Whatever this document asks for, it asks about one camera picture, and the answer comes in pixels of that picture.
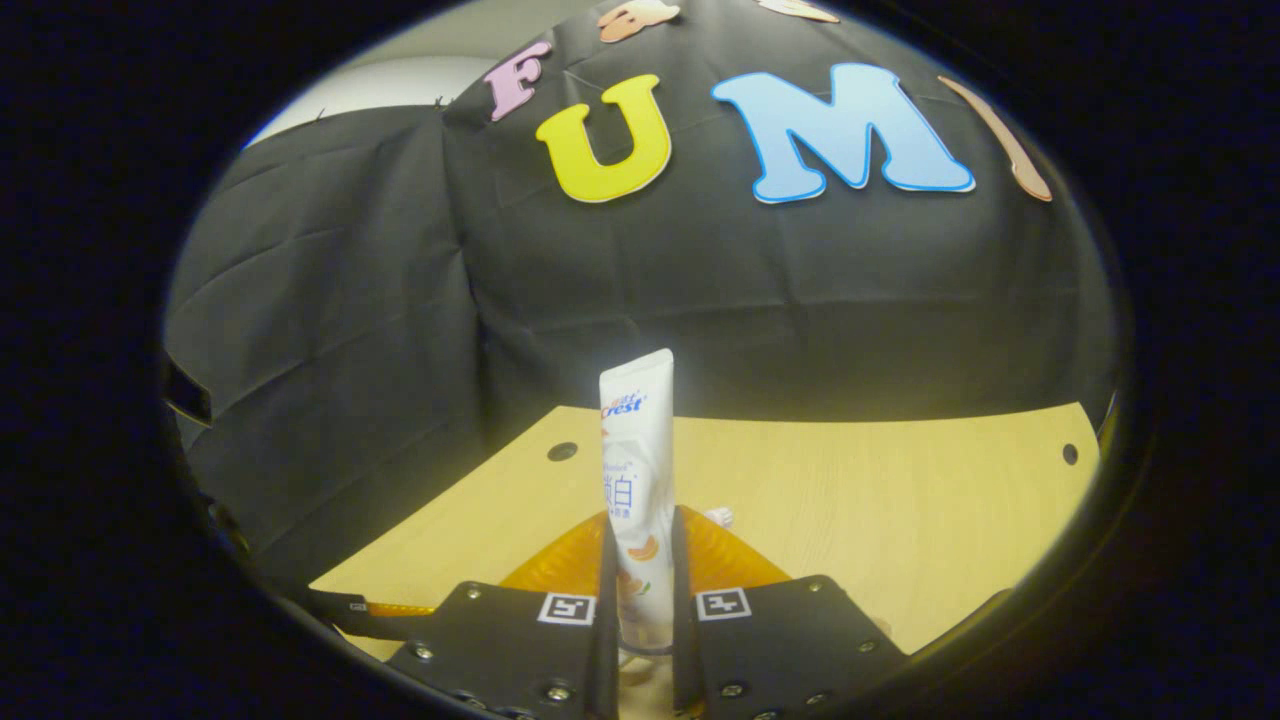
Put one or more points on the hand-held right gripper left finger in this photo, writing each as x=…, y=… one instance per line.
x=608, y=600

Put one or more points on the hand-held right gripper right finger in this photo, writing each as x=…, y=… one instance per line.
x=682, y=600

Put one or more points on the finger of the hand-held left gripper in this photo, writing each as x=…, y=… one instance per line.
x=340, y=610

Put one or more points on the white toothpaste tube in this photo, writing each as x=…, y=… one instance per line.
x=640, y=450

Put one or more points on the wooden desktop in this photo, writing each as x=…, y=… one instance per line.
x=880, y=500

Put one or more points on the black backdrop cloth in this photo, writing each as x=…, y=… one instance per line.
x=750, y=290

